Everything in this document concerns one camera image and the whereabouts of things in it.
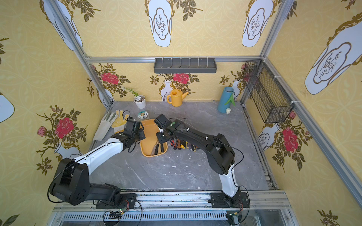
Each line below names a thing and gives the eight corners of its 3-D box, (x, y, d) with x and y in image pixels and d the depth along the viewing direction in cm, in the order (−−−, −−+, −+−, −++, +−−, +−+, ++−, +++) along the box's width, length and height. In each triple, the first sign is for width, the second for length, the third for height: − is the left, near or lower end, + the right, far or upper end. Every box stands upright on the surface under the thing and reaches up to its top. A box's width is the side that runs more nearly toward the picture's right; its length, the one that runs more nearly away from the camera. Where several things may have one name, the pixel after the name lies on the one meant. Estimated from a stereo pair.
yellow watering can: (168, 104, 123) (167, 94, 113) (178, 96, 130) (178, 85, 121) (177, 109, 119) (176, 99, 110) (186, 100, 126) (187, 90, 117)
